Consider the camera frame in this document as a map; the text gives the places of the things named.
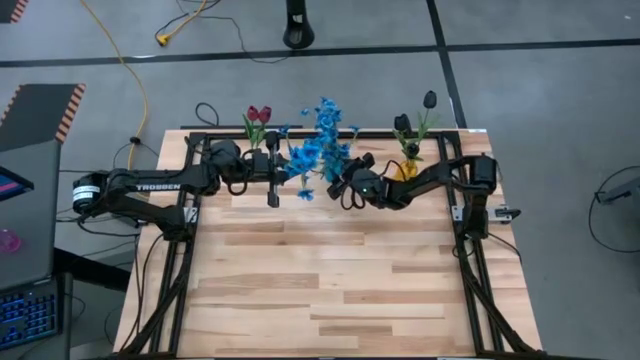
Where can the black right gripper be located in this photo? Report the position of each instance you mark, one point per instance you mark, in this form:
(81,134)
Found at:
(367,187)

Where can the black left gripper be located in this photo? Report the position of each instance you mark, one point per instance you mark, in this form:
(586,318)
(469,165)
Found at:
(260,165)

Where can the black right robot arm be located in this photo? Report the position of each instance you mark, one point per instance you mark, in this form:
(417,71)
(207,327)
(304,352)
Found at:
(440,175)

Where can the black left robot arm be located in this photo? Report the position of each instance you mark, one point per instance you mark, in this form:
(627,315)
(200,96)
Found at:
(160,187)

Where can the yellow glass vase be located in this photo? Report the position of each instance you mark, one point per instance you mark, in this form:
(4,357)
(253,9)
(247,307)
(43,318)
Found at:
(407,171)

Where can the black flat bar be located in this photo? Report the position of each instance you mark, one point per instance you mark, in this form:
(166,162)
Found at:
(220,127)

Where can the black stand base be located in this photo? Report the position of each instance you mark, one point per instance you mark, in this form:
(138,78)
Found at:
(298,35)

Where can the hazard-striped black mat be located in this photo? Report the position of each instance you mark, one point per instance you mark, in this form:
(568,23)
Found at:
(35,115)
(7,7)

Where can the grey metal leg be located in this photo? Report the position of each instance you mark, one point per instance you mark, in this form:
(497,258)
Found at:
(620,191)

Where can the backlit black keyboard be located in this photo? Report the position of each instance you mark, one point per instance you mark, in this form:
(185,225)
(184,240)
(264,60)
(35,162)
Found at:
(27,312)

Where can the black metal table frame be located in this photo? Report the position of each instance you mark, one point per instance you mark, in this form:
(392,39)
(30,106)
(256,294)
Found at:
(350,135)

